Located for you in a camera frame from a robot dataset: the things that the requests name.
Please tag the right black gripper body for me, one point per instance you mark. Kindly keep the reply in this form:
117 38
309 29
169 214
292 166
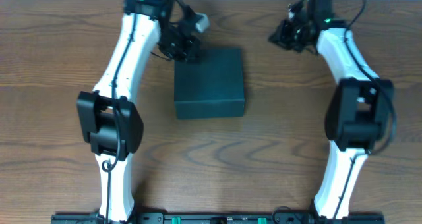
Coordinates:
287 35

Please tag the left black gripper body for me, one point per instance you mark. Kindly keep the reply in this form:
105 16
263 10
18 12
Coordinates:
181 48

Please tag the dark green box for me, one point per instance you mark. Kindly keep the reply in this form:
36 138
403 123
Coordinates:
210 87

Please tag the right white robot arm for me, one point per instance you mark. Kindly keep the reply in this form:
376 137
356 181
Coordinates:
357 116

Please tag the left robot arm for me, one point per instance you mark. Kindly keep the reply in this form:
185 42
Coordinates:
109 119

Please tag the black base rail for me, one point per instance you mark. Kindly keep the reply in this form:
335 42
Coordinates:
284 217

